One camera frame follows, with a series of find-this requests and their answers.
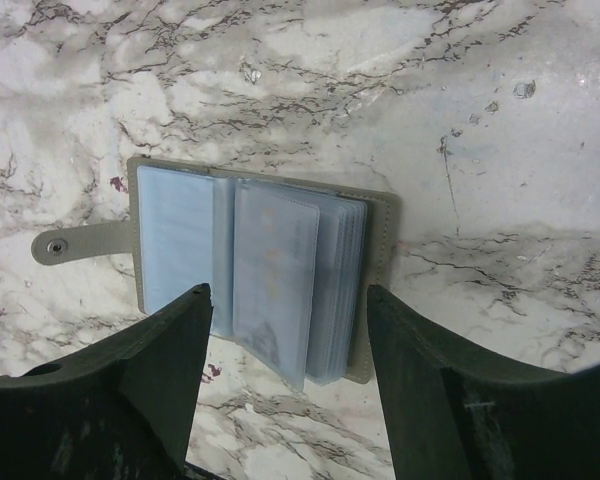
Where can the grey leather card holder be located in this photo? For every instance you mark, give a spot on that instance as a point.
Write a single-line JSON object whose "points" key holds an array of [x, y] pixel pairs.
{"points": [[288, 261]]}

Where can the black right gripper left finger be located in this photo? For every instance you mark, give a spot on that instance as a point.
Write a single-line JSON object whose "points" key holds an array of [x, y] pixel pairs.
{"points": [[121, 408]]}

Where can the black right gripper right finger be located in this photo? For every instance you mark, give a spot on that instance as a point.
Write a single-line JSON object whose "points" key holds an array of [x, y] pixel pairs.
{"points": [[456, 410]]}

